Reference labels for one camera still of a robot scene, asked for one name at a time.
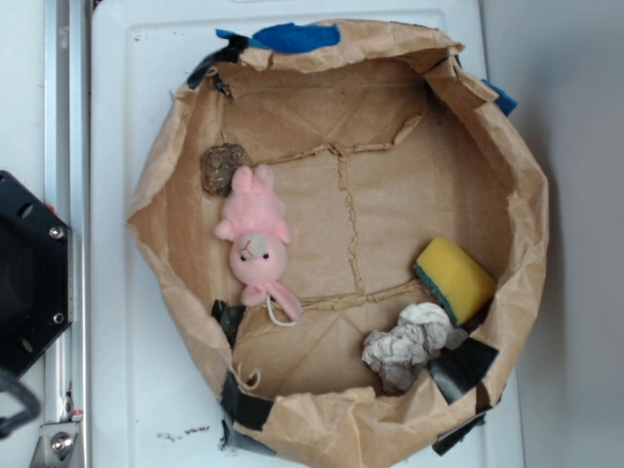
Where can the pink plush bunny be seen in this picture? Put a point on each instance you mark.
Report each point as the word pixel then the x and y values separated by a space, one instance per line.
pixel 253 220

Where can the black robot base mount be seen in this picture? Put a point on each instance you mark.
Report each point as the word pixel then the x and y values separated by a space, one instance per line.
pixel 34 276

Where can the yellow green sponge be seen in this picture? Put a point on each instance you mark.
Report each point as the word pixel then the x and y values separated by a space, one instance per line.
pixel 459 282

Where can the blue cloth under bag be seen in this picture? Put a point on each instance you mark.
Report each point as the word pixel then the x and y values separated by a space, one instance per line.
pixel 291 38

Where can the aluminium rail frame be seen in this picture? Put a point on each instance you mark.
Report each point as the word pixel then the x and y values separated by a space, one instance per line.
pixel 67 108

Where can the crumpled white paper ball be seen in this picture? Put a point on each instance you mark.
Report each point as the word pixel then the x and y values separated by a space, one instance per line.
pixel 399 356

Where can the brown paper bag tray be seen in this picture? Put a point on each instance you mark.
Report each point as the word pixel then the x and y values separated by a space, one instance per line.
pixel 379 143

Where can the metal corner bracket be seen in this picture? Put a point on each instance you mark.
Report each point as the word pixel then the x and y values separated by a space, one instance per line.
pixel 56 445

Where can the brown rock-like lump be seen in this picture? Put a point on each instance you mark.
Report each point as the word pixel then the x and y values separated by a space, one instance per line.
pixel 218 165

